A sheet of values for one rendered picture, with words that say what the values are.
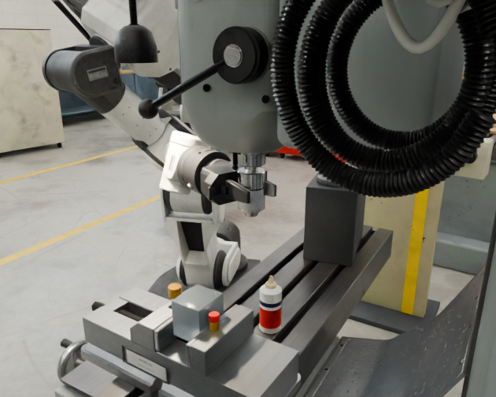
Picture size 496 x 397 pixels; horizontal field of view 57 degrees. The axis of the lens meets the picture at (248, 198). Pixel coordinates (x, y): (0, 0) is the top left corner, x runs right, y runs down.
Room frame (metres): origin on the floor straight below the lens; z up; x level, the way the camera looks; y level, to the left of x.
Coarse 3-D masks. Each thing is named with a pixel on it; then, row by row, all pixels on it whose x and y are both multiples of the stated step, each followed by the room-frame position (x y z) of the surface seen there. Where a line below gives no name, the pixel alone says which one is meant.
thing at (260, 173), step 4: (260, 168) 0.75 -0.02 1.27; (240, 172) 0.73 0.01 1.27; (244, 172) 0.73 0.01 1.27; (248, 172) 0.73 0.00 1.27; (252, 172) 0.73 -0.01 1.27; (256, 172) 0.73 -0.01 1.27; (260, 172) 0.73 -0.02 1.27; (264, 172) 0.73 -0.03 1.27; (240, 176) 0.73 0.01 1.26; (244, 176) 0.72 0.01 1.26; (248, 176) 0.72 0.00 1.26; (252, 176) 0.72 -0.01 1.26; (256, 176) 0.72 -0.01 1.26; (260, 176) 0.72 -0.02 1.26; (264, 176) 0.73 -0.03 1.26
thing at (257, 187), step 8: (240, 184) 0.73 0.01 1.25; (248, 184) 0.72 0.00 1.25; (256, 184) 0.72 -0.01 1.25; (264, 184) 0.73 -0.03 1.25; (256, 192) 0.72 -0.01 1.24; (264, 192) 0.73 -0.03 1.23; (256, 200) 0.72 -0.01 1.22; (264, 200) 0.73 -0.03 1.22; (240, 208) 0.73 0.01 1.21; (248, 208) 0.72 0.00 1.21; (256, 208) 0.72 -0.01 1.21; (264, 208) 0.73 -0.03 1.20
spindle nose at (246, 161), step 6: (240, 156) 0.73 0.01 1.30; (246, 156) 0.72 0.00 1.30; (252, 156) 0.72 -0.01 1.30; (258, 156) 0.72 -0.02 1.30; (264, 156) 0.73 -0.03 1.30; (240, 162) 0.73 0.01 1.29; (246, 162) 0.72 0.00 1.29; (252, 162) 0.72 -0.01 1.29; (258, 162) 0.72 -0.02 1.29; (264, 162) 0.73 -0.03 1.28
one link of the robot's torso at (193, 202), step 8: (160, 88) 1.41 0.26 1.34; (160, 96) 1.39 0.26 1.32; (168, 104) 1.43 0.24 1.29; (168, 112) 1.37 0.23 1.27; (176, 112) 1.37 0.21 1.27; (168, 192) 1.36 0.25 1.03; (192, 192) 1.34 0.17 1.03; (168, 200) 1.36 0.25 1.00; (176, 200) 1.35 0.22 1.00; (184, 200) 1.35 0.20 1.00; (192, 200) 1.34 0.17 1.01; (200, 200) 1.33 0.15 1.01; (208, 200) 1.34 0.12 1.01; (168, 208) 1.38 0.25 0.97; (176, 208) 1.37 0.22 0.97; (184, 208) 1.36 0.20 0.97; (192, 208) 1.35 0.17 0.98; (200, 208) 1.34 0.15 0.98; (208, 208) 1.35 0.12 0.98
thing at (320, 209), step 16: (320, 176) 1.05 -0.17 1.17; (320, 192) 1.01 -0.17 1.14; (336, 192) 0.99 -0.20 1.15; (352, 192) 0.98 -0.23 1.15; (320, 208) 1.01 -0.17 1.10; (336, 208) 0.99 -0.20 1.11; (352, 208) 0.98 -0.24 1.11; (320, 224) 1.00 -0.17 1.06; (336, 224) 0.99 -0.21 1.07; (352, 224) 0.98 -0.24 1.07; (304, 240) 1.02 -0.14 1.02; (320, 240) 1.00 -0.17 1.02; (336, 240) 0.99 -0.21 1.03; (352, 240) 0.98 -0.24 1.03; (304, 256) 1.02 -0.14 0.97; (320, 256) 1.00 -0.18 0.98; (336, 256) 0.99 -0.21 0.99; (352, 256) 0.98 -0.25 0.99
